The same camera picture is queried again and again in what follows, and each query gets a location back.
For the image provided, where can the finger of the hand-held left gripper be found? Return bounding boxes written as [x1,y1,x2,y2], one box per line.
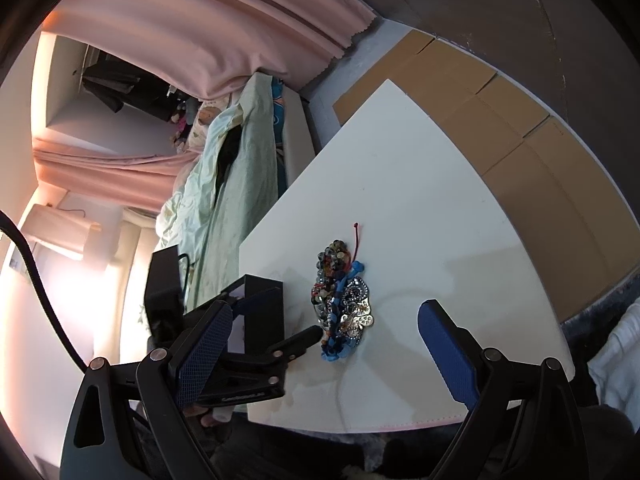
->
[227,290,281,318]
[220,325,325,367]

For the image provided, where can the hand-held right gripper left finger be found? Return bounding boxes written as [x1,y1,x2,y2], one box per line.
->
[59,301,235,480]

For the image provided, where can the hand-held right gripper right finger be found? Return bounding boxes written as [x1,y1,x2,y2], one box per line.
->
[417,299,592,480]

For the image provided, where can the black gift box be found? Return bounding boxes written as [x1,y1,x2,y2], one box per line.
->
[220,274,287,362]

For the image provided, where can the blue braided bracelet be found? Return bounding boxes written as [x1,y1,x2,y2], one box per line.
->
[320,259,369,364]

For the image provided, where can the silver rhinestone ornament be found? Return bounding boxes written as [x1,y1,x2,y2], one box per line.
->
[332,275,377,347]

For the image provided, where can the red cord bracelet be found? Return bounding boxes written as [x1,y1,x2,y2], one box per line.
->
[350,220,364,264]

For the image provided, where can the person's left hand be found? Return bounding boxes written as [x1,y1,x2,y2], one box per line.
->
[185,405,234,428]

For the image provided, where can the bed with green sheet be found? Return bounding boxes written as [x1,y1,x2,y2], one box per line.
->
[150,72,321,312]

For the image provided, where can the black garment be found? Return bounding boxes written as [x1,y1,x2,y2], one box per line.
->
[212,126,247,197]

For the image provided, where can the light green duvet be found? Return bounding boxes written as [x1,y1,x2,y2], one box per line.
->
[154,72,279,252]

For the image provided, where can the white cloth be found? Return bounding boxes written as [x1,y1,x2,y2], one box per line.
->
[586,305,640,407]

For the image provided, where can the flattened cardboard sheet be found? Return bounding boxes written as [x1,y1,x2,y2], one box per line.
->
[332,29,640,324]

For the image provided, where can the pink hanging towel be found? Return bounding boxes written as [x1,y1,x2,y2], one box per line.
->
[20,203,104,262]

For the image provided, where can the pile of stuffed toys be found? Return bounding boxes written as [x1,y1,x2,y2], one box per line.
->
[167,99,202,154]

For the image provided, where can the narrow pink curtain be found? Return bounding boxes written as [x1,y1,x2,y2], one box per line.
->
[32,137,197,212]

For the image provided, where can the black hanging clothes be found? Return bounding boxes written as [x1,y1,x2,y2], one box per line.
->
[81,54,177,122]

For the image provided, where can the wide pink curtain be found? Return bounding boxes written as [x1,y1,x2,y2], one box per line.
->
[47,0,379,99]

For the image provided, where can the black braided cable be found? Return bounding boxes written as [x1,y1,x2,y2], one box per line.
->
[0,211,88,367]

